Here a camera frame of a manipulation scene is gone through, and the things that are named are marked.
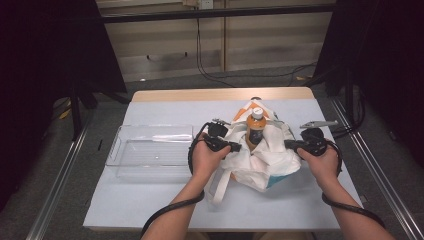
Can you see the black horizontal bar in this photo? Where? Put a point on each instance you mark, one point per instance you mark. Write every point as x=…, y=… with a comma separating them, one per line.
x=216, y=13

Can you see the black curtain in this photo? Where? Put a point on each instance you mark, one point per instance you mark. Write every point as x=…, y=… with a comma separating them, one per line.
x=390, y=50
x=40, y=66

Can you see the white patterned tote bag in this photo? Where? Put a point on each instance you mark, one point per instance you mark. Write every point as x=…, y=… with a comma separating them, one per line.
x=263, y=166

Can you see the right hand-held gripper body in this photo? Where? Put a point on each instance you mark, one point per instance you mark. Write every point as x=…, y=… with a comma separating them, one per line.
x=315, y=141

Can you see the person's right hand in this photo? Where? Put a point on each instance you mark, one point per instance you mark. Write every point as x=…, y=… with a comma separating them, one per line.
x=323, y=168

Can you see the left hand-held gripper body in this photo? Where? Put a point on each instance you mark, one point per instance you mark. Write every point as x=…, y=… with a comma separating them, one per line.
x=215, y=133

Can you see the yellow floor tape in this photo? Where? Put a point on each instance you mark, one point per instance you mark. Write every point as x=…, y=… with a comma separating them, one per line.
x=65, y=114

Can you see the orange drink bottle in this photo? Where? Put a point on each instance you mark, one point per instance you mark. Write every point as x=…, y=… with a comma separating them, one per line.
x=256, y=128

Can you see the pale blue table sheet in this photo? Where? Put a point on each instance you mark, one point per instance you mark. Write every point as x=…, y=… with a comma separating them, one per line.
x=150, y=200

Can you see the person's left hand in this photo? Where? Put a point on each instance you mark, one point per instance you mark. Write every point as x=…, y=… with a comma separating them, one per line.
x=205, y=161

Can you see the clear plastic container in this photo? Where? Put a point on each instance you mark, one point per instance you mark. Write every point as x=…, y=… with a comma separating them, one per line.
x=150, y=150

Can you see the metal floor rail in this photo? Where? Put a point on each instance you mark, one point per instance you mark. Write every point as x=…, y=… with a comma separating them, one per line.
x=56, y=186
x=383, y=181

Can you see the black stand leg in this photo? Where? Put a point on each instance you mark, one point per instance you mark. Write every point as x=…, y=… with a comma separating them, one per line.
x=76, y=113

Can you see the small black stick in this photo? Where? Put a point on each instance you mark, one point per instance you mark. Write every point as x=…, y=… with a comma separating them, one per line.
x=100, y=144

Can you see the white wall outlet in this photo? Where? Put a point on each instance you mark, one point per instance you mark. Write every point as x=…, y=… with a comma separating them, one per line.
x=206, y=4

